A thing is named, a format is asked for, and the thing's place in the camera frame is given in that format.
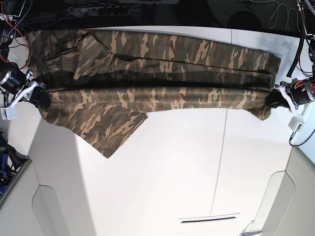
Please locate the camouflage T-shirt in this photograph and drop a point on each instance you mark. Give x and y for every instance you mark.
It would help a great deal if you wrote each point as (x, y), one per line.
(102, 83)

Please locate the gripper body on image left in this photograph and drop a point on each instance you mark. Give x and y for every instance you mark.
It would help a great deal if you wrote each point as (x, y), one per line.
(17, 86)

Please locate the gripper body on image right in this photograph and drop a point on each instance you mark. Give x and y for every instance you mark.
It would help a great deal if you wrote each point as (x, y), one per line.
(298, 92)

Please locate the white wrist camera, image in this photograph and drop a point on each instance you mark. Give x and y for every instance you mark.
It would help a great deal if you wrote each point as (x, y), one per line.
(296, 124)
(8, 113)

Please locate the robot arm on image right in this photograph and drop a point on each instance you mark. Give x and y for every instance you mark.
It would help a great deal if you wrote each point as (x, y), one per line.
(306, 10)

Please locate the white wrist camera, image right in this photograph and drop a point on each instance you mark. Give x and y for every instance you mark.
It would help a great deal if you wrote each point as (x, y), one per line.
(296, 124)

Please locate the bin with blue items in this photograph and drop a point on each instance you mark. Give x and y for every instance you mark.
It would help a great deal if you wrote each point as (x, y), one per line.
(12, 164)

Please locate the white wrist camera, image left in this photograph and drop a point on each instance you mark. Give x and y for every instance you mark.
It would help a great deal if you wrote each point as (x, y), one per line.
(8, 113)

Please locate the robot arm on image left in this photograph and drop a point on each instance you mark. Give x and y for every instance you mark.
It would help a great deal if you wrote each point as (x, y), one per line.
(12, 13)

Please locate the black power strip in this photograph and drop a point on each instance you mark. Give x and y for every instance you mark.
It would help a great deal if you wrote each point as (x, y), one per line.
(100, 10)

